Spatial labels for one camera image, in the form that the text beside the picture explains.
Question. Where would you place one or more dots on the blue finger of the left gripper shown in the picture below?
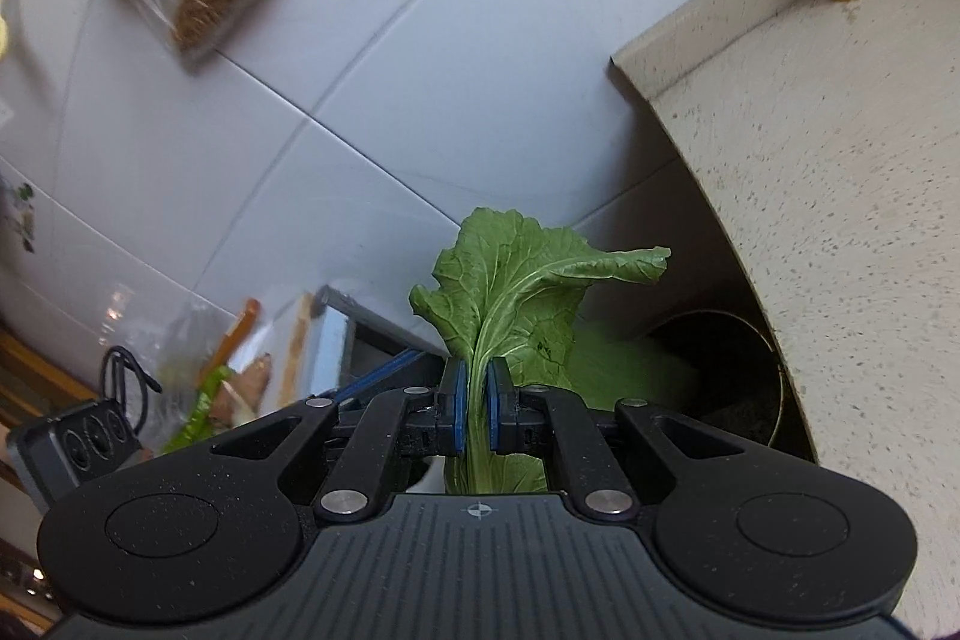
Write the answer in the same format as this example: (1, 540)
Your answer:
(377, 376)

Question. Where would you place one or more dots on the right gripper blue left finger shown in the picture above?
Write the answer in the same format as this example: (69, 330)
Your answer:
(451, 409)

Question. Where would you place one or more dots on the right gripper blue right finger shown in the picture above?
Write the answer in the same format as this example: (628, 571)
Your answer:
(502, 407)

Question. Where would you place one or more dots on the small green mustard leaf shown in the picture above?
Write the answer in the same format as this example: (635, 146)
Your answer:
(511, 289)

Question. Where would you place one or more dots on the black trash bin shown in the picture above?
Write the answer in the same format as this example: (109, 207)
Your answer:
(709, 365)

